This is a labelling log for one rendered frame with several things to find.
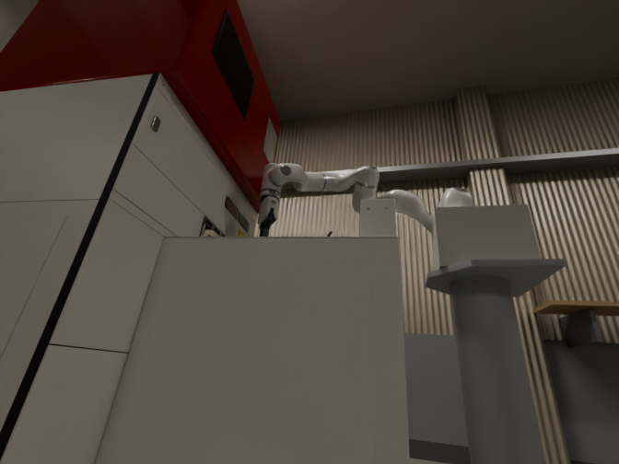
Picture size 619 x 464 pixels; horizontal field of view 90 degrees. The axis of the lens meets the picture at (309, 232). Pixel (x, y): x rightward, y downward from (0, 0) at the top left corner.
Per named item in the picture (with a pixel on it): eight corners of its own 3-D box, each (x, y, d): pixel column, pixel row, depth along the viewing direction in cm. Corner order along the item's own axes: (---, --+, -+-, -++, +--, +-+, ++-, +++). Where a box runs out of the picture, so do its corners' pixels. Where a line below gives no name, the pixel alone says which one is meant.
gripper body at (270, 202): (283, 196, 124) (279, 221, 119) (273, 205, 132) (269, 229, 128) (265, 190, 121) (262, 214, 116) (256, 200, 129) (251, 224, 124)
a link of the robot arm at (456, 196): (470, 248, 117) (456, 227, 139) (490, 202, 110) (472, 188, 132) (437, 239, 119) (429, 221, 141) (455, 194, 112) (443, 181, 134)
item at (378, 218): (359, 245, 80) (360, 199, 86) (364, 296, 129) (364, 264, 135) (397, 245, 78) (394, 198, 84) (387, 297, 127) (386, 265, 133)
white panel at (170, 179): (99, 198, 68) (152, 73, 84) (239, 292, 140) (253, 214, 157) (111, 198, 67) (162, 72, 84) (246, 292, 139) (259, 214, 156)
